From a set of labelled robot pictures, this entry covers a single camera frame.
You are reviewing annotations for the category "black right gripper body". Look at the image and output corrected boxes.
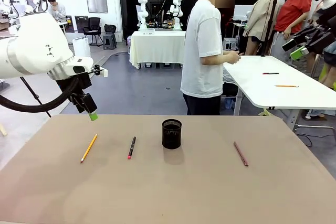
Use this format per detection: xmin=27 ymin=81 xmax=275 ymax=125
xmin=313 ymin=10 xmax=336 ymax=55

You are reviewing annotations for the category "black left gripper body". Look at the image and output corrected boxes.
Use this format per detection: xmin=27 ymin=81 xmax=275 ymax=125
xmin=56 ymin=71 xmax=93 ymax=97

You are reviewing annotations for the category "yellow pencil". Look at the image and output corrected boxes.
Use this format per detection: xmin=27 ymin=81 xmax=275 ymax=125
xmin=80 ymin=133 xmax=98 ymax=164

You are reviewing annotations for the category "black pen with pink end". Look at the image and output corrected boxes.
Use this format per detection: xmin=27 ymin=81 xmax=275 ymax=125
xmin=127 ymin=136 xmax=137 ymax=159

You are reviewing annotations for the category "dark red pencil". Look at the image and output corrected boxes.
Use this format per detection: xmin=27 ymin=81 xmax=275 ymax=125
xmin=233 ymin=141 xmax=249 ymax=167

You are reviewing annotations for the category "person's right forearm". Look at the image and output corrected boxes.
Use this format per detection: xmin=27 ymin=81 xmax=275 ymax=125
xmin=201 ymin=51 xmax=230 ymax=66

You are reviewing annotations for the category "black mesh pen holder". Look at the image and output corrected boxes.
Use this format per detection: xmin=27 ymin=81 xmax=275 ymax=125
xmin=161 ymin=119 xmax=183 ymax=149

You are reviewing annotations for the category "person's right hand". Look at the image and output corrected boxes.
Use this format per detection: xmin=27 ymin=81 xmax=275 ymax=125
xmin=227 ymin=51 xmax=242 ymax=65

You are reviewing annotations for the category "woman in red shirt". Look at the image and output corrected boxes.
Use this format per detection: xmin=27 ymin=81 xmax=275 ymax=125
xmin=271 ymin=0 xmax=313 ymax=63

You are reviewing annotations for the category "white air purifier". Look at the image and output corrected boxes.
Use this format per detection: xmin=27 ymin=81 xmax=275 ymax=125
xmin=72 ymin=37 xmax=91 ymax=58

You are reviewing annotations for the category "white side table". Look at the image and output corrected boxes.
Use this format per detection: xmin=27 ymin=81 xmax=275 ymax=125
xmin=222 ymin=55 xmax=336 ymax=132

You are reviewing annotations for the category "black tripod leg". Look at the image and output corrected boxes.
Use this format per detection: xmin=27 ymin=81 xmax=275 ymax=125
xmin=20 ymin=76 xmax=52 ymax=118

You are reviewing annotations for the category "mannequin in beige coat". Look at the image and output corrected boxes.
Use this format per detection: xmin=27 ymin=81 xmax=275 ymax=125
xmin=243 ymin=0 xmax=279 ymax=56

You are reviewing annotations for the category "grey plastic stool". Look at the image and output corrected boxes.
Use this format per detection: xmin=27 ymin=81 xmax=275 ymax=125
xmin=103 ymin=34 xmax=117 ymax=50

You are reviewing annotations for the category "black office chair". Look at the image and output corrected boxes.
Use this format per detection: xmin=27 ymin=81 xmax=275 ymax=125
xmin=82 ymin=17 xmax=102 ymax=47

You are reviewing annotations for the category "grey equipment box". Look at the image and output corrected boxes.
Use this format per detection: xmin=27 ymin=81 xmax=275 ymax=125
xmin=223 ymin=37 xmax=238 ymax=51

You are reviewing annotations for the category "black bag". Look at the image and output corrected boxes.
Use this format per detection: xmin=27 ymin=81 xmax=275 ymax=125
xmin=104 ymin=24 xmax=117 ymax=36

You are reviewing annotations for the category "clear plastic sheet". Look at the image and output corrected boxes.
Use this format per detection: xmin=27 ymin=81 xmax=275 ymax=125
xmin=222 ymin=67 xmax=238 ymax=83

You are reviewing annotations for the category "seated person in white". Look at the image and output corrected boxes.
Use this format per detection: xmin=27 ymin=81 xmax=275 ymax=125
xmin=47 ymin=0 xmax=67 ymax=22

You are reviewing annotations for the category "table with white cloth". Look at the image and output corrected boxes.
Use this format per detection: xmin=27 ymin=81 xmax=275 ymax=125
xmin=129 ymin=30 xmax=186 ymax=70

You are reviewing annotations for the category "person in white t-shirt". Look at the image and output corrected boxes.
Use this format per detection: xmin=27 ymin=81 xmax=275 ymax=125
xmin=180 ymin=0 xmax=244 ymax=116

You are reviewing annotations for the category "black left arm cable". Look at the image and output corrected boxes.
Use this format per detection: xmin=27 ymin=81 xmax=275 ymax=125
xmin=0 ymin=76 xmax=81 ymax=114

